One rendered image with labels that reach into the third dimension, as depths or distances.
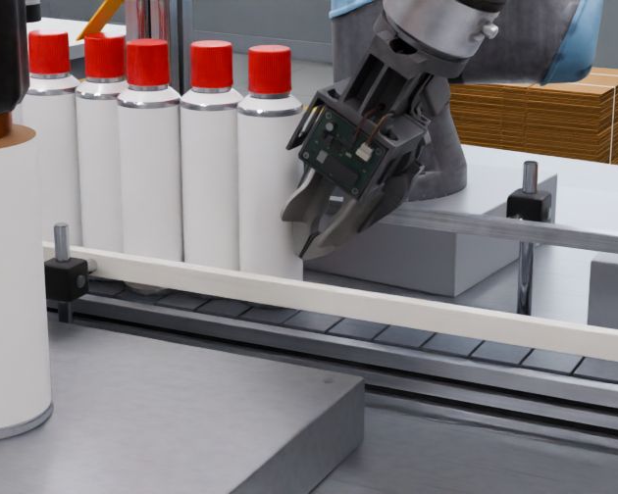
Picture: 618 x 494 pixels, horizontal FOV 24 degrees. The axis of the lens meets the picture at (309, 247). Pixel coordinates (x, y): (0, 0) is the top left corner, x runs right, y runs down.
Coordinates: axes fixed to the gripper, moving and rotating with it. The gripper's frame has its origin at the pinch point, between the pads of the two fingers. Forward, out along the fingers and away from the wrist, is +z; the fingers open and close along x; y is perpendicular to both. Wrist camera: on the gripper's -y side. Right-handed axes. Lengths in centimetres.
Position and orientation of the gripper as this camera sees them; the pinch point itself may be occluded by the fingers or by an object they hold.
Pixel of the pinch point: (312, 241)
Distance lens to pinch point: 112.6
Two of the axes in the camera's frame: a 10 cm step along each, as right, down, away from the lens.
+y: -4.4, 2.7, -8.6
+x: 7.8, 5.9, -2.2
